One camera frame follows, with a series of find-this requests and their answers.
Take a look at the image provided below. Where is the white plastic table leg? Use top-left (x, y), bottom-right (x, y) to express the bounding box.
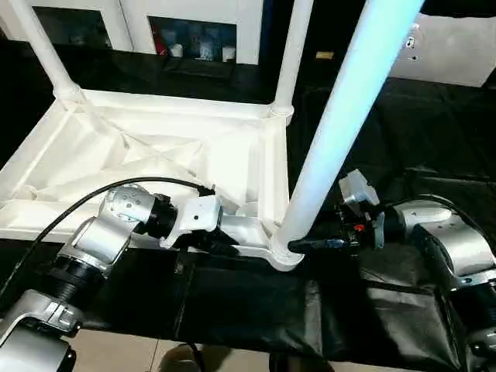
top-left (270, 0), bottom-right (315, 118)
top-left (6, 0), bottom-right (85, 105)
top-left (270, 0), bottom-right (428, 257)

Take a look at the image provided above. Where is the dark right robot foot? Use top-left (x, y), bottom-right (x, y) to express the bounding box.
top-left (268, 350), bottom-right (335, 372)

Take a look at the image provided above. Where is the dark robot foot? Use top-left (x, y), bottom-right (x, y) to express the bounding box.
top-left (160, 342), bottom-right (207, 372)
top-left (268, 350), bottom-right (335, 372)

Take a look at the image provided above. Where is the dark left robot foot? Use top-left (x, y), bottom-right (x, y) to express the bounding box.
top-left (160, 342), bottom-right (207, 372)

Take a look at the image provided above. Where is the white curved plastic panel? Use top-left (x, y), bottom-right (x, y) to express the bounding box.
top-left (390, 10), bottom-right (496, 89)

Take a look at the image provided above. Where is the white glass-door cabinet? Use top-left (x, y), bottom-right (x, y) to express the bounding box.
top-left (0, 0), bottom-right (300, 66)

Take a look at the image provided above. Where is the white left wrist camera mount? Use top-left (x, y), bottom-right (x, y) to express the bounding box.
top-left (160, 195), bottom-right (225, 250)

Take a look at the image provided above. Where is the black left wrist camera cable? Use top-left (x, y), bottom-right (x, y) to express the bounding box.
top-left (0, 176), bottom-right (218, 296)

